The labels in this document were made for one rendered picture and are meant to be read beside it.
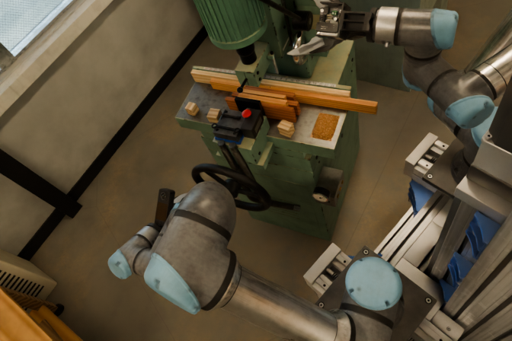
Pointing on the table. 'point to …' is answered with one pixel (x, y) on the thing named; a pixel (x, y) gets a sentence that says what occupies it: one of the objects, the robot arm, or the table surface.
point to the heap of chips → (324, 126)
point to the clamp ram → (248, 104)
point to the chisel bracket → (255, 71)
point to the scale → (277, 78)
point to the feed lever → (305, 21)
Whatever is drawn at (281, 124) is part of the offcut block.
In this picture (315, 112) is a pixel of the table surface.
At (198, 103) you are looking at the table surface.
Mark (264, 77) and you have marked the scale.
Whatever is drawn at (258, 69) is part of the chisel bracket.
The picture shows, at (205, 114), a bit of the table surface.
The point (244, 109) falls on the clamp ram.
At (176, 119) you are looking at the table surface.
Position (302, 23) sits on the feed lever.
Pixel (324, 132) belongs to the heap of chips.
